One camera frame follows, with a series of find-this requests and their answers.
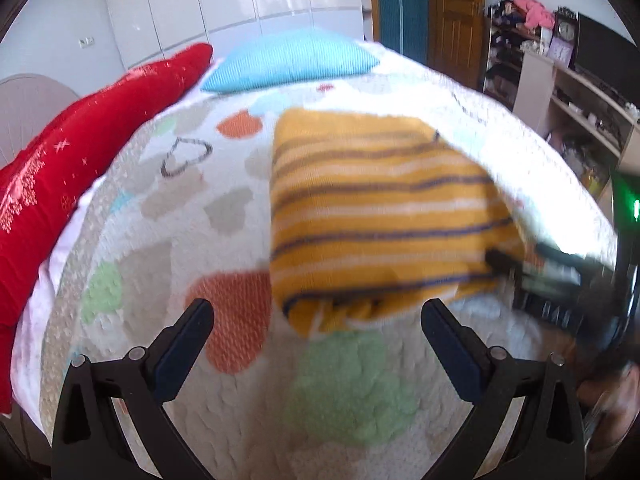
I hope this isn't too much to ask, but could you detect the white wardrobe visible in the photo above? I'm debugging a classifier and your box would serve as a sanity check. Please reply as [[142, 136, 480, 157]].
[[102, 0, 373, 71]]

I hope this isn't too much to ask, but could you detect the white bed sheet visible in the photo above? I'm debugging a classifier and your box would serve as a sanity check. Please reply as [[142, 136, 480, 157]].
[[10, 170, 108, 411]]

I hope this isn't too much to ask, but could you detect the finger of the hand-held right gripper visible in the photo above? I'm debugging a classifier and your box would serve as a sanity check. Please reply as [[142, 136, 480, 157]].
[[486, 244, 592, 293]]

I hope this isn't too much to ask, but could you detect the small purple clock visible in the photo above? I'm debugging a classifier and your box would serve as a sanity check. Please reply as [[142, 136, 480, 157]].
[[547, 40, 574, 64]]

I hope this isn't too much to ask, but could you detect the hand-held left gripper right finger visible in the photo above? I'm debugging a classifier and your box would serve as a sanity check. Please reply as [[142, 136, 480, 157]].
[[421, 297, 587, 480]]

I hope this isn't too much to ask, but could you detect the beige cabinet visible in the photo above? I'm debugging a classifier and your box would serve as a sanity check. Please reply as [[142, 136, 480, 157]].
[[515, 52, 640, 211]]

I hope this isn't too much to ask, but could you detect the heart print quilt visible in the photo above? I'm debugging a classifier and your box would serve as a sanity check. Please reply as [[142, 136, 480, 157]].
[[12, 40, 621, 480]]

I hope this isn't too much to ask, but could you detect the person's right forearm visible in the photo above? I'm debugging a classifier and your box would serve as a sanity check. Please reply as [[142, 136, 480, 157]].
[[580, 365, 640, 443]]

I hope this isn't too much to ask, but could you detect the white bed headboard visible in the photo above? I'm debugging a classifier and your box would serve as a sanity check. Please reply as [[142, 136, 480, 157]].
[[0, 74, 81, 168]]

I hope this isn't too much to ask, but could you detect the teal curtain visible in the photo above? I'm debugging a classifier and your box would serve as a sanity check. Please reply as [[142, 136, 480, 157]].
[[375, 0, 432, 67]]

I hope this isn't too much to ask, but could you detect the black television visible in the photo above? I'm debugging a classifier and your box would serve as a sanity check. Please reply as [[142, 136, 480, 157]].
[[574, 12, 640, 87]]

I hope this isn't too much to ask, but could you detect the pink cloth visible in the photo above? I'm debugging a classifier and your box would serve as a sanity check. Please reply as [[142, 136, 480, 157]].
[[515, 0, 557, 29]]

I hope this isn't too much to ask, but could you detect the red embroidered bolster pillow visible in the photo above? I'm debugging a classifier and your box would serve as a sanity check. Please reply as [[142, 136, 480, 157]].
[[0, 42, 215, 413]]

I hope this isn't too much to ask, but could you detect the dark ornate table clock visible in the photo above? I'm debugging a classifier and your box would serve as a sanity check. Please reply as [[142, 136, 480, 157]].
[[554, 7, 579, 44]]

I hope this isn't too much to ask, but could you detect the brown wooden door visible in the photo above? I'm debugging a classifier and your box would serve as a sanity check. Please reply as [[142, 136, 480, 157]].
[[427, 0, 487, 94]]

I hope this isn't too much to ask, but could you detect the yellow striped sweater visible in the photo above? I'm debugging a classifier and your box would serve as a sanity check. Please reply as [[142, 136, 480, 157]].
[[270, 107, 538, 337]]

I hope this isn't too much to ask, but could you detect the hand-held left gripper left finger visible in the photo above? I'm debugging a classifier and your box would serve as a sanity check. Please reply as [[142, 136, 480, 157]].
[[51, 297, 216, 480]]

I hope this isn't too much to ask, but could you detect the light blue pillow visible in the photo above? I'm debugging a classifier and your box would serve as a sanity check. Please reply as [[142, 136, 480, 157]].
[[200, 28, 381, 94]]

